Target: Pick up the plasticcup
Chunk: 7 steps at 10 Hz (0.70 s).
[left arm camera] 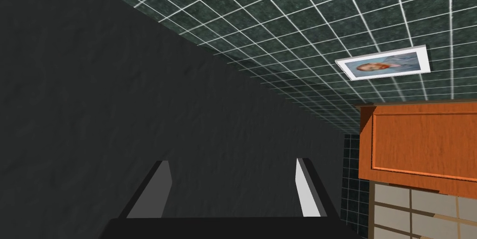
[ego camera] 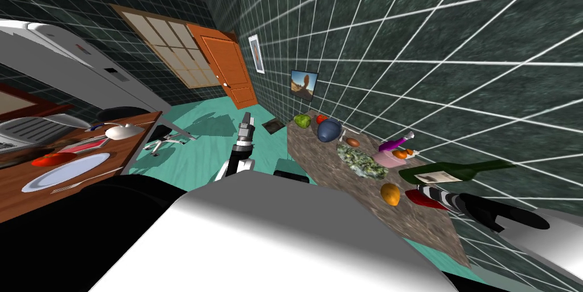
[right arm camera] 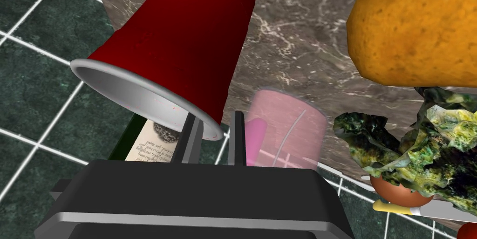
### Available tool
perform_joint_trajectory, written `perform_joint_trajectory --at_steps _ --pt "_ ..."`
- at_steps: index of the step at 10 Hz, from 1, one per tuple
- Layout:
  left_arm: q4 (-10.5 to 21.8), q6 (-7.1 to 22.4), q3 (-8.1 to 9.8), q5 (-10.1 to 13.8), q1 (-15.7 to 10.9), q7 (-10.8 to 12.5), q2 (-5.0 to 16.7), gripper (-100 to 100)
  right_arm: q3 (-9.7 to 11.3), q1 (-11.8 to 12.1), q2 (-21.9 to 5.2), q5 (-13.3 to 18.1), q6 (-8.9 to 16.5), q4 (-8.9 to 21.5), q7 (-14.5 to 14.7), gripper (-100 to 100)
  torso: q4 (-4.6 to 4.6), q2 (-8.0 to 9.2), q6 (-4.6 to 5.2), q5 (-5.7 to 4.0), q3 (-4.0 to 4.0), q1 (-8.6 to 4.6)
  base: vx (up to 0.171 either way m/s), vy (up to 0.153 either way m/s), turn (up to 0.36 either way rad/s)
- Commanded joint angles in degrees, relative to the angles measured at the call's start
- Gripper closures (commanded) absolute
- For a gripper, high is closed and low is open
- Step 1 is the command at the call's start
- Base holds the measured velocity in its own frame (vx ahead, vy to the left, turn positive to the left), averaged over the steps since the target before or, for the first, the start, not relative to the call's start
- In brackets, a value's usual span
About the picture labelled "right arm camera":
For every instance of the open book with green cover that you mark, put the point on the open book with green cover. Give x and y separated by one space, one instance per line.
149 146

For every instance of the pink translucent cup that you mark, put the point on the pink translucent cup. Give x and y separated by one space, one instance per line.
290 131

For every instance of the green lettuce head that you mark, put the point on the green lettuce head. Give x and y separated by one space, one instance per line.
421 149

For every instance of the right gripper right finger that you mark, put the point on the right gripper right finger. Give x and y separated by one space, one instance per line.
236 142

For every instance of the brown round bowl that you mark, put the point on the brown round bowl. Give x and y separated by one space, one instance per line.
395 192

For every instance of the red plastic cup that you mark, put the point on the red plastic cup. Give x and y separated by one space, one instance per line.
179 41

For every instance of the small red round object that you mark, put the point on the small red round object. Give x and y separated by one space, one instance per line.
468 231

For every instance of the orange-brown potato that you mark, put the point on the orange-brown potato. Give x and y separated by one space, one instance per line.
413 26

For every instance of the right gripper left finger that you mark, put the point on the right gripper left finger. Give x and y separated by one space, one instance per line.
189 146

